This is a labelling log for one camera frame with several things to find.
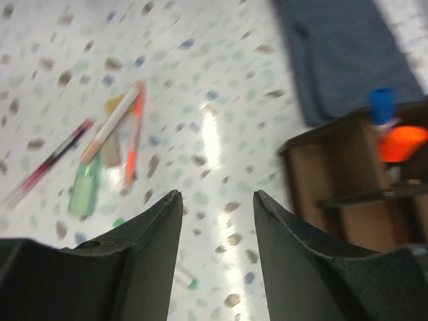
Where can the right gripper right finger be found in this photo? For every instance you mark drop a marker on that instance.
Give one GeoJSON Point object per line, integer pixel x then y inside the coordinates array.
{"type": "Point", "coordinates": [311, 275]}

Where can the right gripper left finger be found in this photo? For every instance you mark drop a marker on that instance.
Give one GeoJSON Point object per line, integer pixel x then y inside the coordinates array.
{"type": "Point", "coordinates": [123, 274]}

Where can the black orange highlighter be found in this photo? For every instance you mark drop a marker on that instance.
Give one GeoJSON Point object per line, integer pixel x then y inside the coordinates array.
{"type": "Point", "coordinates": [400, 143]}

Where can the blue capped white marker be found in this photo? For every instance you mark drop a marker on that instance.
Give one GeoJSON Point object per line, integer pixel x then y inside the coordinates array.
{"type": "Point", "coordinates": [382, 108]}

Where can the green capped white marker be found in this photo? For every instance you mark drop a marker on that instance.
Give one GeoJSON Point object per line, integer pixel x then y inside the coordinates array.
{"type": "Point", "coordinates": [186, 278]}

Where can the brown wooden desk organizer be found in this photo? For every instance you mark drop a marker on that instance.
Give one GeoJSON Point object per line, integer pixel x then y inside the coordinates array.
{"type": "Point", "coordinates": [338, 182]}

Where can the orange gel pen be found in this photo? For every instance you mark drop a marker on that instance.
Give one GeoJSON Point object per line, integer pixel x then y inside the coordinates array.
{"type": "Point", "coordinates": [133, 150]}

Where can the tan eraser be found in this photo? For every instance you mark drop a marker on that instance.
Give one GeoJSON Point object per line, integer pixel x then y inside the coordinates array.
{"type": "Point", "coordinates": [110, 152]}

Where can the dark red gel pen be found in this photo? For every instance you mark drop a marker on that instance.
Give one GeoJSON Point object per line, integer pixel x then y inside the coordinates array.
{"type": "Point", "coordinates": [26, 185]}

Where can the folded dark blue cloth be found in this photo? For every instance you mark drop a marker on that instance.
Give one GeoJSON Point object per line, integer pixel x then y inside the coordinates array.
{"type": "Point", "coordinates": [340, 51]}

